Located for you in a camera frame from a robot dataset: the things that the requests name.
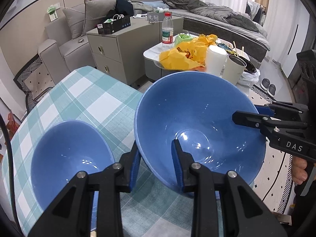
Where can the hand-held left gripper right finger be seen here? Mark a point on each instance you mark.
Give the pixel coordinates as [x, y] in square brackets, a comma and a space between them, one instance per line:
[176, 163]

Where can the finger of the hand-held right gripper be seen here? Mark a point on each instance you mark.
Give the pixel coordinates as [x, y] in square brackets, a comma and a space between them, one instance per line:
[246, 119]
[265, 108]

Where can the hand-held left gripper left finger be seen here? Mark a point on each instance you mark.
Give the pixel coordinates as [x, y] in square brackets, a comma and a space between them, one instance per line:
[134, 167]

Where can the blue ribbed bowl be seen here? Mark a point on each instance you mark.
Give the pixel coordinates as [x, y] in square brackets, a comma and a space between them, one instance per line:
[197, 108]
[64, 153]

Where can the person's right hand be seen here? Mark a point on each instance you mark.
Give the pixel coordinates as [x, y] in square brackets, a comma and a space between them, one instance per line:
[300, 170]

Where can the grey slipper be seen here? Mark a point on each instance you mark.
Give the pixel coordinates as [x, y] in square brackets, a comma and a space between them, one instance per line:
[271, 90]
[264, 84]

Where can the white plastic bag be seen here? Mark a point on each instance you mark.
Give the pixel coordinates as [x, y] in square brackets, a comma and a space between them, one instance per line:
[250, 77]

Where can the patterned floor rug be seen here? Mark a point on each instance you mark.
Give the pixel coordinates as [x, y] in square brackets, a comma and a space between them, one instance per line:
[274, 177]

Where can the black bowl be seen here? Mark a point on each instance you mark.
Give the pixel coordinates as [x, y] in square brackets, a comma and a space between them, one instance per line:
[249, 64]

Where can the beige mug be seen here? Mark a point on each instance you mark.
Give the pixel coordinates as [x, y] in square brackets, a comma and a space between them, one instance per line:
[233, 69]

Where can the bed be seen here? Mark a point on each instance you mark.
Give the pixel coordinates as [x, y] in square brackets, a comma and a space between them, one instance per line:
[222, 38]

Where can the yellow plastic bag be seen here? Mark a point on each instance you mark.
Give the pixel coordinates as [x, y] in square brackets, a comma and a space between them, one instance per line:
[182, 56]

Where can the grey duvet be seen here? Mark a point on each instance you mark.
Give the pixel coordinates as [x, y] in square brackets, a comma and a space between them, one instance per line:
[222, 14]

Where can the green plastic bag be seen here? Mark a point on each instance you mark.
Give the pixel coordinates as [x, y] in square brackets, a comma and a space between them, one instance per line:
[182, 38]

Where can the grey drawer cabinet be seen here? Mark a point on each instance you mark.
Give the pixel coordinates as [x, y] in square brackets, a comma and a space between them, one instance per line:
[118, 49]

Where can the clear water bottle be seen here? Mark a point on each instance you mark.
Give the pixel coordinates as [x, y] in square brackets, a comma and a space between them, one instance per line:
[167, 29]

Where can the dark grey jacket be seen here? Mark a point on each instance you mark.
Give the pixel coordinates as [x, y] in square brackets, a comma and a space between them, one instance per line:
[187, 2]

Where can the grey sofa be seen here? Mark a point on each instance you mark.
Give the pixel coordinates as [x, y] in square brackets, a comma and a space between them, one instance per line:
[71, 51]

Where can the red cardboard box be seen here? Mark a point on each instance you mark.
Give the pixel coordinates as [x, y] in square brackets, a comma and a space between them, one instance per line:
[10, 121]

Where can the black box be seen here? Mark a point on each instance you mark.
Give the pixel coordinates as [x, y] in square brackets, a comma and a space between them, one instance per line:
[116, 26]

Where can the grey cushion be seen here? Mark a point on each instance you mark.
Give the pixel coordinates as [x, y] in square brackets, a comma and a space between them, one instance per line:
[98, 14]
[74, 22]

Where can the dark blue bag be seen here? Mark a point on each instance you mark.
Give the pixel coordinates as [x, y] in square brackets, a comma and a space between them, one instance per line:
[123, 6]

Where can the green white wall panel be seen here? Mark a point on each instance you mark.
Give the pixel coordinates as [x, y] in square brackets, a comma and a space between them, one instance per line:
[52, 14]

